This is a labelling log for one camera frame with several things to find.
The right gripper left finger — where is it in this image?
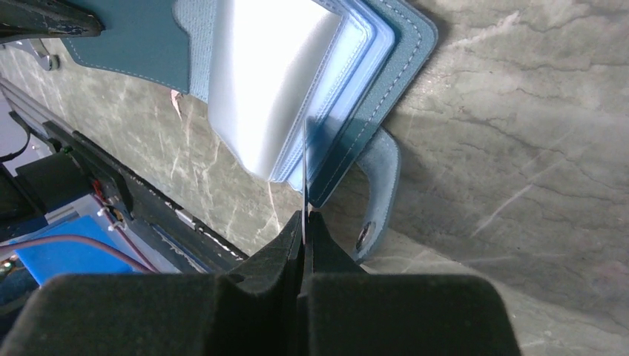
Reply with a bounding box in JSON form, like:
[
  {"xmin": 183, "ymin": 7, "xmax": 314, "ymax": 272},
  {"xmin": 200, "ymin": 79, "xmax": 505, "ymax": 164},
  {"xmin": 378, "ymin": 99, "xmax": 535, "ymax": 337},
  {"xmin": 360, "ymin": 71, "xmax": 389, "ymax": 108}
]
[{"xmin": 1, "ymin": 211, "xmax": 303, "ymax": 355}]

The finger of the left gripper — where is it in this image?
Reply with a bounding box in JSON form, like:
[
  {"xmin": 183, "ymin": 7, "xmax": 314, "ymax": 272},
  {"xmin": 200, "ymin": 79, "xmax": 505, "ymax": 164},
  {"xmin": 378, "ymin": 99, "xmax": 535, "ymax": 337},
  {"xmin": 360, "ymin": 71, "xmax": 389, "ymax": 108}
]
[{"xmin": 1, "ymin": 0, "xmax": 105, "ymax": 45}]

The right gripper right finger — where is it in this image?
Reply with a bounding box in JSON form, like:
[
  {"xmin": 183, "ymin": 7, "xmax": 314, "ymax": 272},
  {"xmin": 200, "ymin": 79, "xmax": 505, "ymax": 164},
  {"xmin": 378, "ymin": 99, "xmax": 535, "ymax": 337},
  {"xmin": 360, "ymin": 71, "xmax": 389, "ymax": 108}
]
[{"xmin": 303, "ymin": 212, "xmax": 521, "ymax": 355}]

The blue card holder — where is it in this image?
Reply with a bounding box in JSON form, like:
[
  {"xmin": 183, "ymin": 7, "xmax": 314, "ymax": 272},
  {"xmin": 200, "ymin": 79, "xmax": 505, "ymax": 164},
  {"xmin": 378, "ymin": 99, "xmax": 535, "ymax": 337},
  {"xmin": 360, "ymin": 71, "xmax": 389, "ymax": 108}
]
[{"xmin": 64, "ymin": 1, "xmax": 438, "ymax": 262}]

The silver credit card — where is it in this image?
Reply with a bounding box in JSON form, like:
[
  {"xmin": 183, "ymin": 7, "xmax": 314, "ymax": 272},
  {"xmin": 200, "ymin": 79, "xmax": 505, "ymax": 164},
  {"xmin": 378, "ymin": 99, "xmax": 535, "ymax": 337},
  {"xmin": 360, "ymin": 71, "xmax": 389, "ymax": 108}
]
[{"xmin": 301, "ymin": 117, "xmax": 309, "ymax": 246}]

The blue box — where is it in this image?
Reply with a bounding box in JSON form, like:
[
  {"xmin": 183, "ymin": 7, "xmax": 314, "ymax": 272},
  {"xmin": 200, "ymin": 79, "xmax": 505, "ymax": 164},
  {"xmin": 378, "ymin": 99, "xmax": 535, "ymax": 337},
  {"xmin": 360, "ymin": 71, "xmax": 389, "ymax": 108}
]
[{"xmin": 8, "ymin": 216, "xmax": 148, "ymax": 286}]

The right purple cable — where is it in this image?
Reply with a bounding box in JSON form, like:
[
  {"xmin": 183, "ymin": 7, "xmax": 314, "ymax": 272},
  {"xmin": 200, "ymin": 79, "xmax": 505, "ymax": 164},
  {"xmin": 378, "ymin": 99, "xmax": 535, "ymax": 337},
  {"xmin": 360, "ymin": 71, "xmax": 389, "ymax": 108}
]
[{"xmin": 0, "ymin": 234, "xmax": 158, "ymax": 275}]

